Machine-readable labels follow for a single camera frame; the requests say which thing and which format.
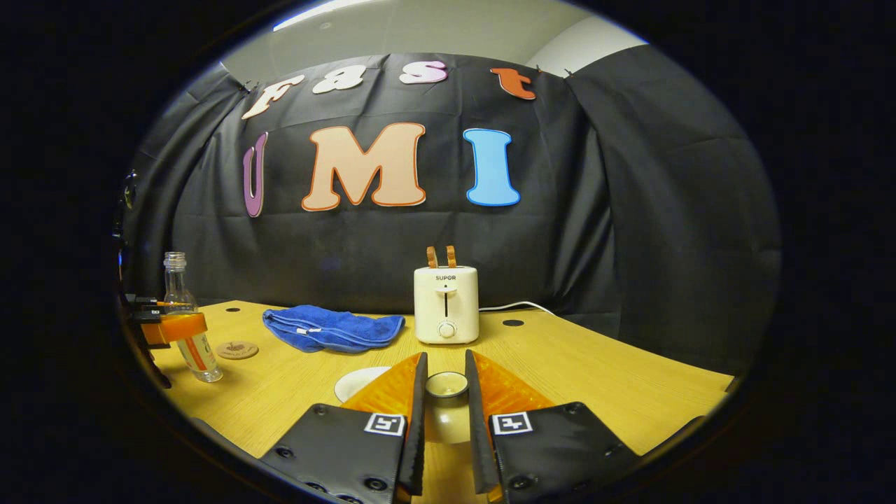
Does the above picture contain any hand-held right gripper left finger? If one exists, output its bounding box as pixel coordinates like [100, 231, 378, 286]
[259, 352, 429, 504]

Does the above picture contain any black backdrop cloth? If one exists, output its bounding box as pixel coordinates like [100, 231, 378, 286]
[115, 45, 781, 379]

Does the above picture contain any white power cable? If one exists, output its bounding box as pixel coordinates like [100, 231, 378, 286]
[478, 301, 557, 317]

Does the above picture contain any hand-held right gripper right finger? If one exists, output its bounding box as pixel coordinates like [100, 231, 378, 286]
[465, 350, 641, 504]

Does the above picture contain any blue towel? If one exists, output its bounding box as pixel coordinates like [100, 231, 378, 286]
[262, 304, 406, 354]

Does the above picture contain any white toaster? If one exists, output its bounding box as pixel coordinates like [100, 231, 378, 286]
[413, 265, 480, 345]

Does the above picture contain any clear plastic water bottle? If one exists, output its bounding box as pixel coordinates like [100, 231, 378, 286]
[163, 252, 224, 383]

